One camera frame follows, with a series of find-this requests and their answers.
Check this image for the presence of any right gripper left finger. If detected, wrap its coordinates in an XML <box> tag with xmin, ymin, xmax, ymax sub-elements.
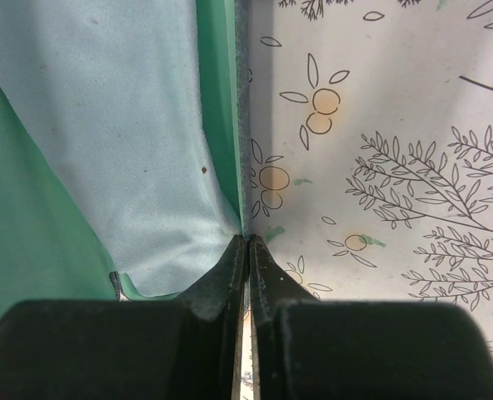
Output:
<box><xmin>0</xmin><ymin>236</ymin><xmax>247</xmax><ymax>399</ymax></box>

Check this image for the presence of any grey-blue glasses case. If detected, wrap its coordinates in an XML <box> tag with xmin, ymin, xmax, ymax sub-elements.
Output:
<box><xmin>0</xmin><ymin>1</ymin><xmax>241</xmax><ymax>318</ymax></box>

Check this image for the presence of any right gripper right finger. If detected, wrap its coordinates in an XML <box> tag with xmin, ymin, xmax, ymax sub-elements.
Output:
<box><xmin>249</xmin><ymin>235</ymin><xmax>493</xmax><ymax>399</ymax></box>

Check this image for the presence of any floral patterned table mat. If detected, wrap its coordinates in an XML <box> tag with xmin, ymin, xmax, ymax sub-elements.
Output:
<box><xmin>249</xmin><ymin>1</ymin><xmax>493</xmax><ymax>356</ymax></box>

